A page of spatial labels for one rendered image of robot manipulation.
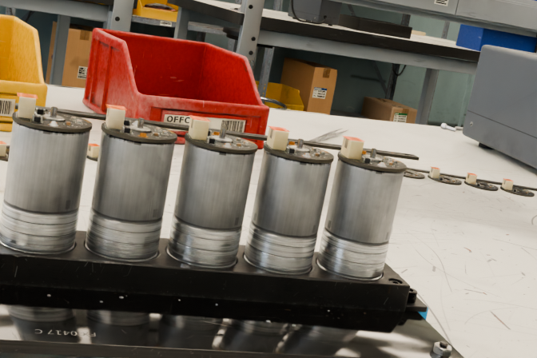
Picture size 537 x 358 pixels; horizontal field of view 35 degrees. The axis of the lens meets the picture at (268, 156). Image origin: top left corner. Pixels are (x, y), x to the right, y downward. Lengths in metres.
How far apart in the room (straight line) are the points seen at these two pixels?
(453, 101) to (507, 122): 5.33
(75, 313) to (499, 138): 0.57
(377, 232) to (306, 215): 0.03
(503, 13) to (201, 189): 3.14
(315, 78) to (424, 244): 4.52
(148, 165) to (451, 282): 0.18
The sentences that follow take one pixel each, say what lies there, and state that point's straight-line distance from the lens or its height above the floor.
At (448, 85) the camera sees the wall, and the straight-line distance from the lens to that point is 6.05.
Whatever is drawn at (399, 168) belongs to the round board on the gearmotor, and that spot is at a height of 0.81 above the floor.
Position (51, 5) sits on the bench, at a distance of 2.66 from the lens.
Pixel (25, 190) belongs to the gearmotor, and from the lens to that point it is 0.28.
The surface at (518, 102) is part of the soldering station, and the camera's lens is 0.77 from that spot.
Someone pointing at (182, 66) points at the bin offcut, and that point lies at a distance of 0.69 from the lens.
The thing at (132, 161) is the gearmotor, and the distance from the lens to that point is 0.27.
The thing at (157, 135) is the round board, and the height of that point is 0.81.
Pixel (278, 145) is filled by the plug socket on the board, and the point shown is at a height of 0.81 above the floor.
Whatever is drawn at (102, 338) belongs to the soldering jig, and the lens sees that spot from 0.25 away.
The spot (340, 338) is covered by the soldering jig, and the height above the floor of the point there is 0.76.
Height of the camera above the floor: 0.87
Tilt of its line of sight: 12 degrees down
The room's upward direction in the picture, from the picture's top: 11 degrees clockwise
